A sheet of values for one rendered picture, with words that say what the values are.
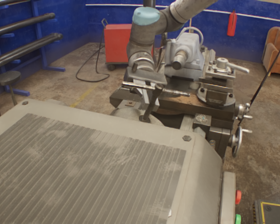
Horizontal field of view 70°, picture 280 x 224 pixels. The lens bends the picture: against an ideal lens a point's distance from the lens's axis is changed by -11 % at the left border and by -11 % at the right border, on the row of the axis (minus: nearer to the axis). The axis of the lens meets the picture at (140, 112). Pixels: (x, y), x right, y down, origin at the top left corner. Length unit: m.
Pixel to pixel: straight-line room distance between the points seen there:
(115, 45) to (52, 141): 3.65
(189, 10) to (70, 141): 0.60
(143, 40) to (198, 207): 0.61
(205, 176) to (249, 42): 5.00
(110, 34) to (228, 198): 3.72
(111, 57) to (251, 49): 3.09
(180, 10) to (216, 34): 4.41
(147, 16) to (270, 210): 1.44
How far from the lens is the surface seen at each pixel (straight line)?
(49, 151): 0.39
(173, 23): 0.86
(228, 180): 0.44
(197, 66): 1.77
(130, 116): 0.66
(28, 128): 0.46
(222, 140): 1.38
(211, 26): 5.19
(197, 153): 0.38
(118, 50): 4.03
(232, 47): 5.29
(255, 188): 2.23
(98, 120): 0.44
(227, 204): 0.40
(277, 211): 1.72
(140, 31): 0.78
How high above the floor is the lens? 1.59
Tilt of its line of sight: 33 degrees down
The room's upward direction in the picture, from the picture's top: straight up
